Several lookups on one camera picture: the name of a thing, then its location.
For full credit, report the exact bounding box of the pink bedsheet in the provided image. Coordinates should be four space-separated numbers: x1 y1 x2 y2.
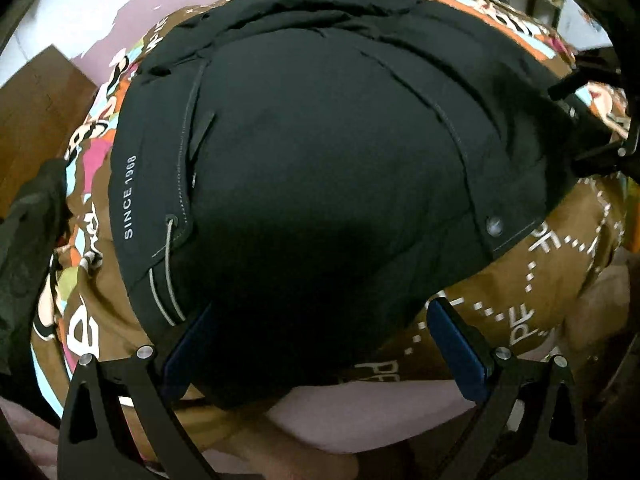
265 379 483 467

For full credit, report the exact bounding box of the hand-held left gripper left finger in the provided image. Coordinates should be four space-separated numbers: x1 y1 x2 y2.
56 305 216 480

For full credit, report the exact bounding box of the dark clothes pile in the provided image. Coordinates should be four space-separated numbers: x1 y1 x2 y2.
0 159 75 376

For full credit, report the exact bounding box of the wooden headboard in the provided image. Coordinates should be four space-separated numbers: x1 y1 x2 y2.
0 45 98 218

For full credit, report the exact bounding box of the black jacket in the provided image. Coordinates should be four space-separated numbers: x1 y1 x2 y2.
107 0 591 411

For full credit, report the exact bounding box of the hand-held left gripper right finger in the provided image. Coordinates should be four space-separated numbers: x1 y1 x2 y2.
425 296 588 480

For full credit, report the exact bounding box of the brown printed blanket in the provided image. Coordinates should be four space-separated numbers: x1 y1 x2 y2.
30 0 632 413

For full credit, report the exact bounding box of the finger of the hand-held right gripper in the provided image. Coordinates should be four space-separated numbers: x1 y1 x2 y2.
571 125 640 177
547 71 623 105

